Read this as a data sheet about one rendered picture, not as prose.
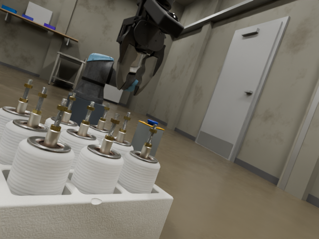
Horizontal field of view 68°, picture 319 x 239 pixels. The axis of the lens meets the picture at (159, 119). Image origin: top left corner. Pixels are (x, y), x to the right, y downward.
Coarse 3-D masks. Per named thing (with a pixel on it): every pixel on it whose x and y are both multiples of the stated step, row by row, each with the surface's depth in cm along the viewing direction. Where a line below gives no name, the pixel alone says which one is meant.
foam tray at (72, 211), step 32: (0, 192) 36; (64, 192) 46; (128, 192) 53; (160, 192) 60; (0, 224) 34; (32, 224) 37; (64, 224) 41; (96, 224) 45; (128, 224) 51; (160, 224) 59
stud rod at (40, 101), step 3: (42, 87) 51; (42, 90) 50; (45, 90) 51; (45, 93) 51; (39, 99) 51; (42, 99) 51; (39, 102) 51; (42, 102) 51; (39, 105) 51; (36, 108) 51; (39, 108) 51
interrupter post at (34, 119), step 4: (32, 112) 51; (32, 116) 50; (36, 116) 50; (40, 116) 51; (28, 120) 50; (32, 120) 50; (36, 120) 51; (28, 124) 50; (32, 124) 50; (36, 124) 51
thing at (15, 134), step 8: (8, 128) 47; (16, 128) 47; (8, 136) 47; (16, 136) 47; (24, 136) 47; (0, 144) 48; (8, 144) 47; (16, 144) 47; (0, 152) 47; (8, 152) 47; (0, 160) 47; (8, 160) 47
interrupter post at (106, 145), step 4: (104, 140) 50; (108, 140) 50; (104, 144) 50; (108, 144) 50; (112, 144) 51; (100, 148) 51; (104, 148) 50; (108, 148) 50; (104, 152) 50; (108, 152) 51
